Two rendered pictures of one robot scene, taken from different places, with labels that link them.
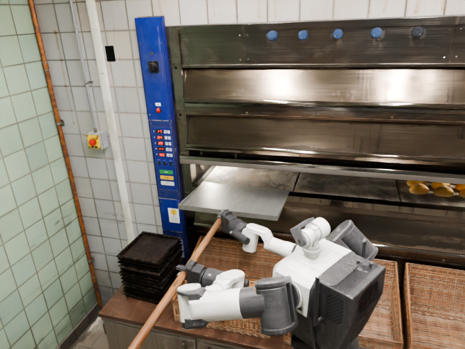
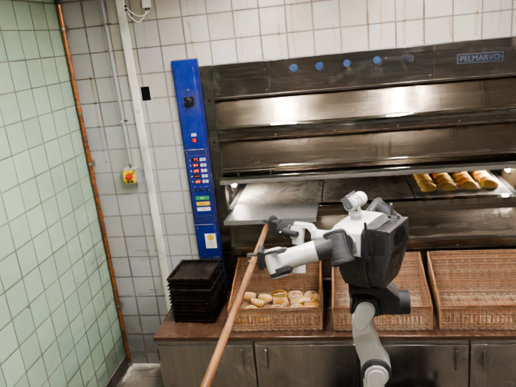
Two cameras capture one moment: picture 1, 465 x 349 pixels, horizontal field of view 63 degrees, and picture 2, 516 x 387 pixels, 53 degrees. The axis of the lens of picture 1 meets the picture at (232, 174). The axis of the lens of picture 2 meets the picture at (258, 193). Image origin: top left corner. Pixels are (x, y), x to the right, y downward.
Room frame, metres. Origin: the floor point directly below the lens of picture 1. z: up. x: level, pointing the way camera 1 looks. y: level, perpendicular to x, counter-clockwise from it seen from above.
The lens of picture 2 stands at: (-1.10, 0.49, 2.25)
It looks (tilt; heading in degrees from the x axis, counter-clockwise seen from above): 17 degrees down; 352
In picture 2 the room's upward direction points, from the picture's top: 6 degrees counter-clockwise
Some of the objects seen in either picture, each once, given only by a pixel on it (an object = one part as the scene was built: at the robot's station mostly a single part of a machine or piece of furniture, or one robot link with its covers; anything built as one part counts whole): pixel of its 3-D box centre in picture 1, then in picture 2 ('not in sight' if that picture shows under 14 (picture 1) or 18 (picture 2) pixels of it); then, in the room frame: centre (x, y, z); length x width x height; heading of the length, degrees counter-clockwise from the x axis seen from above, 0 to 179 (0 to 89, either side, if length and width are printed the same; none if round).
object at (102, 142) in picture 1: (97, 140); (131, 175); (2.27, 0.83, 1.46); 0.10 x 0.07 x 0.10; 72
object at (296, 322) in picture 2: (232, 282); (277, 291); (1.78, 0.03, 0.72); 0.56 x 0.49 x 0.28; 73
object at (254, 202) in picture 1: (236, 197); (272, 211); (1.92, -0.01, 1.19); 0.55 x 0.36 x 0.03; 71
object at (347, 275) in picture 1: (325, 294); (369, 246); (1.01, -0.29, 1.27); 0.34 x 0.30 x 0.36; 132
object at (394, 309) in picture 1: (342, 300); (378, 289); (1.58, -0.55, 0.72); 0.56 x 0.49 x 0.28; 72
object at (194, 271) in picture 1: (203, 278); (271, 259); (1.22, 0.14, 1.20); 0.12 x 0.10 x 0.13; 63
